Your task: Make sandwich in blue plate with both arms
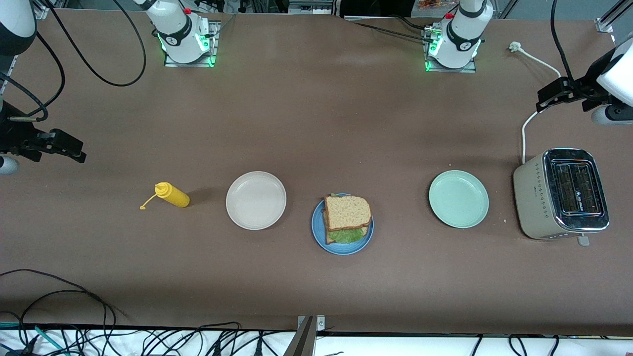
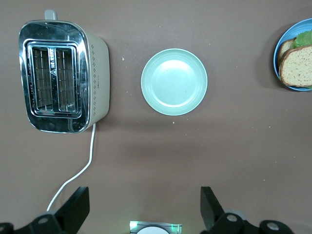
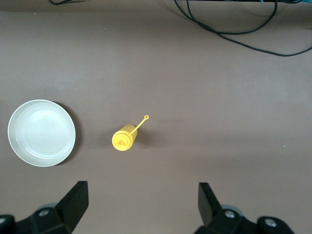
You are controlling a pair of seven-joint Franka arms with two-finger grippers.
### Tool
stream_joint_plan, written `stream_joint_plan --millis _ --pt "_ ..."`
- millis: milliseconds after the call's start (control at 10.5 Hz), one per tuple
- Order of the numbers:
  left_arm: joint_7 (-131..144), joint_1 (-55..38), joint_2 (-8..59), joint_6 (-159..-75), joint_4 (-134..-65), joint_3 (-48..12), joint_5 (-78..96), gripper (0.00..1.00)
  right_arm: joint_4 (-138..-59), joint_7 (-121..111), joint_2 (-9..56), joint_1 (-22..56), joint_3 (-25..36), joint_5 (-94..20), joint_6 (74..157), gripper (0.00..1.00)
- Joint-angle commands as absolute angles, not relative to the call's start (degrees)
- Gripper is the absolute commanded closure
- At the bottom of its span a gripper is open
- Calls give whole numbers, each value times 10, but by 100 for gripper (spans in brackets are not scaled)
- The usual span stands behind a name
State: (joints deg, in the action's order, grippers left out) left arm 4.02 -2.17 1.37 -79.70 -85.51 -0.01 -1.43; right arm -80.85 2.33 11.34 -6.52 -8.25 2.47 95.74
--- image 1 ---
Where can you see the yellow mustard squeeze bottle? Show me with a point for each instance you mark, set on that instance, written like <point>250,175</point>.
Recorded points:
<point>175,198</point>

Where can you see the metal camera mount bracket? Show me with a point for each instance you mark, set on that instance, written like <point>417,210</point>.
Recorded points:
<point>319,324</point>

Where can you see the beige round plate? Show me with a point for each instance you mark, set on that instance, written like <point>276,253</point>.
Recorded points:
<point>256,200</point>

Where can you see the orange packet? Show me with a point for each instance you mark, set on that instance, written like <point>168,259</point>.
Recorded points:
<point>432,4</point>

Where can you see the mint green round plate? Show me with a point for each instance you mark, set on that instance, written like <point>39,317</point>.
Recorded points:
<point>459,199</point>

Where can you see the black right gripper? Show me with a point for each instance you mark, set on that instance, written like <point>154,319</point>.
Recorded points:
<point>14,136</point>

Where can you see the beige and chrome toaster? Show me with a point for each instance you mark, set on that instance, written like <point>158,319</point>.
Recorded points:
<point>534,198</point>

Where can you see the green lettuce leaf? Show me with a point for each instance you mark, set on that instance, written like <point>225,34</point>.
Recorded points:
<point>348,236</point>

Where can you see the aluminium table frame rail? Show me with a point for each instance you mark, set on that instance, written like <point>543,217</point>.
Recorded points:
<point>11,64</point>

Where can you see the brown table cover sheet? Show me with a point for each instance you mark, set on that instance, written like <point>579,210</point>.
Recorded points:
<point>346,148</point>

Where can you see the blue round plate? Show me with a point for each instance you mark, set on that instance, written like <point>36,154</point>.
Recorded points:
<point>346,250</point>

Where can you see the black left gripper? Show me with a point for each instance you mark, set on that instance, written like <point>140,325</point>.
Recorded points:
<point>588,83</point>

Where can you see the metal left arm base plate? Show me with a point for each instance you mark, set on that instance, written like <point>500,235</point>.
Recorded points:
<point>467,69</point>

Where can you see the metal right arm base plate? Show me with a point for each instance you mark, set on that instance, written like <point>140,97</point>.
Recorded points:
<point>215,44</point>

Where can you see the brown bread slice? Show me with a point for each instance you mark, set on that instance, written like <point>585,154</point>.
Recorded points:
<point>328,237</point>
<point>348,212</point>

